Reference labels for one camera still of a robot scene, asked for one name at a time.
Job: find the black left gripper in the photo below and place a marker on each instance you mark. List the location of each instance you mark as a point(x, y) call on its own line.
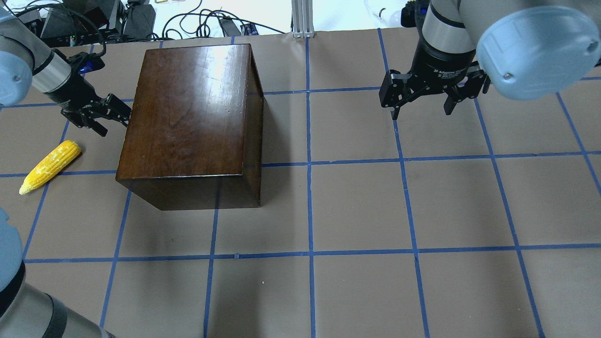
point(67, 95)

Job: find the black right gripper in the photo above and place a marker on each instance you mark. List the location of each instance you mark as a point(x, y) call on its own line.
point(439, 65)

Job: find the yellow corn cob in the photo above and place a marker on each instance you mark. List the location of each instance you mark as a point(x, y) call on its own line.
point(51, 165)

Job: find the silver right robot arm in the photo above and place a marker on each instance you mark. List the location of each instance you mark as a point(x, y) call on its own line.
point(526, 49)

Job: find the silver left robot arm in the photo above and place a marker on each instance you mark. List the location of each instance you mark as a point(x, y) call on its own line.
point(26, 62)

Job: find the dark wooden drawer cabinet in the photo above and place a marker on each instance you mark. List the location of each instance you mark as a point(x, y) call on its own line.
point(194, 139)

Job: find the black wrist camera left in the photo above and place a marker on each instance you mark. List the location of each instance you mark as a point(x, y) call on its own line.
point(85, 62)

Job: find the aluminium frame post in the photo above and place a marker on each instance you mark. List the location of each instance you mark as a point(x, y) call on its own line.
point(302, 18)

